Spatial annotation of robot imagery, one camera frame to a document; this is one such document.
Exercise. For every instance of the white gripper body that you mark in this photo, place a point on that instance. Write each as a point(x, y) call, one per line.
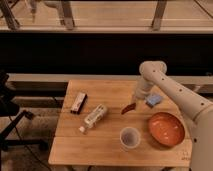
point(139, 94)

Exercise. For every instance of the red chili pepper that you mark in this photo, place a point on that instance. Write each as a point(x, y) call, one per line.
point(128, 108)

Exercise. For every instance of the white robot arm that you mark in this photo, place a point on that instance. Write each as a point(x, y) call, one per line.
point(196, 107)

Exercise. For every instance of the white ceramic cup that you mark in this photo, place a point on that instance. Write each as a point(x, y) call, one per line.
point(130, 138)

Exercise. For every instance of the blue sponge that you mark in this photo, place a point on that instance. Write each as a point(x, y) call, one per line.
point(153, 100)

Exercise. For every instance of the orange bowl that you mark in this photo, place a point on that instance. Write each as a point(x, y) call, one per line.
point(166, 129)

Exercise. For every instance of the wooden table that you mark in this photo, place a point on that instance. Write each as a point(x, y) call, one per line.
point(101, 146)

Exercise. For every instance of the clear plastic bottle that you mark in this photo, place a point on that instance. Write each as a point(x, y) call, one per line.
point(93, 117)

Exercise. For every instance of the black chair base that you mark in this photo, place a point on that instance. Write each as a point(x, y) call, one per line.
point(9, 108)

